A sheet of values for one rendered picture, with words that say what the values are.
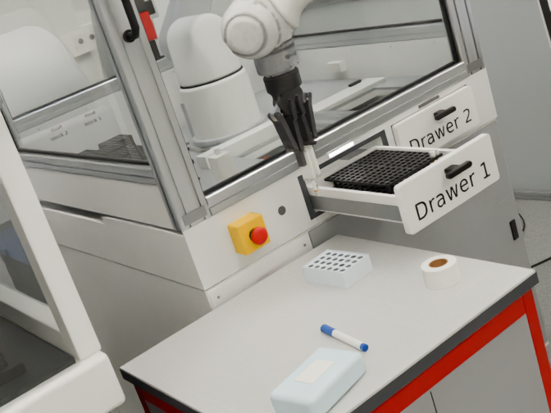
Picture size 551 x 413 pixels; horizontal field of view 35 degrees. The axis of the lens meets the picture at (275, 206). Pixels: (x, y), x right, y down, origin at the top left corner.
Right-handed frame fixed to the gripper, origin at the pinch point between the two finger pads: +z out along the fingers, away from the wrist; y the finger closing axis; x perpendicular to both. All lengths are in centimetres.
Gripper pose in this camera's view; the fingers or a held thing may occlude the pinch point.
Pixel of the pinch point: (307, 162)
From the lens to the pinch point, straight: 184.5
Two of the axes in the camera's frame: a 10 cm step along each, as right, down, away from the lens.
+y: 5.8, -4.3, 6.9
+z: 3.0, 9.0, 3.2
